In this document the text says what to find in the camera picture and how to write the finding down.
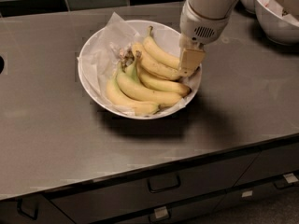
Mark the right drawer handle with label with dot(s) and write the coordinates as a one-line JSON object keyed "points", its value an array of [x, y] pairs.
{"points": [[287, 181]]}

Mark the large white bowl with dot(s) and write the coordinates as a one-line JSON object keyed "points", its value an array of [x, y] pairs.
{"points": [[93, 84]]}

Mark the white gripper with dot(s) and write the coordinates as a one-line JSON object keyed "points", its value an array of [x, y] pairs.
{"points": [[199, 27]]}

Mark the paper in right bowl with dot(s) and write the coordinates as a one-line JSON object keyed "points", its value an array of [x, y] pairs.
{"points": [[281, 12]]}

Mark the lower drawer handle with label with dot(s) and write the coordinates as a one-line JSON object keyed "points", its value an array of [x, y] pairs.
{"points": [[159, 214]]}

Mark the white bowl far back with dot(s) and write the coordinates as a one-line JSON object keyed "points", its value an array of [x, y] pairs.
{"points": [[248, 5]]}

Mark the drawer handle with label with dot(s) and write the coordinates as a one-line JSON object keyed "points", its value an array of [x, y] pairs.
{"points": [[287, 181], [159, 214]]}

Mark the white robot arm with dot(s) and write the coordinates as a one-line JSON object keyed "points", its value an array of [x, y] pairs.
{"points": [[219, 9]]}

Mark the left drawer handle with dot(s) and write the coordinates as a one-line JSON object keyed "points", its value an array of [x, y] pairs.
{"points": [[27, 210]]}

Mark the white drawer label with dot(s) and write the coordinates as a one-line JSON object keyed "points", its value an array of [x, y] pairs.
{"points": [[246, 193]]}

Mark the white bowl at right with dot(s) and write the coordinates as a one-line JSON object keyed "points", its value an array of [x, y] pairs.
{"points": [[275, 28]]}

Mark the middle drawer handle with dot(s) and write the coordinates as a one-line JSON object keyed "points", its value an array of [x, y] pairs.
{"points": [[162, 183]]}

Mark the white paper liner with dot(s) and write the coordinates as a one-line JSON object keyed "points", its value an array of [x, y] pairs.
{"points": [[102, 50]]}

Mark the yellow banana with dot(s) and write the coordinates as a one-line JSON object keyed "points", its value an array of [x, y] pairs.
{"points": [[152, 66], [158, 84], [118, 98], [139, 92], [161, 56]]}

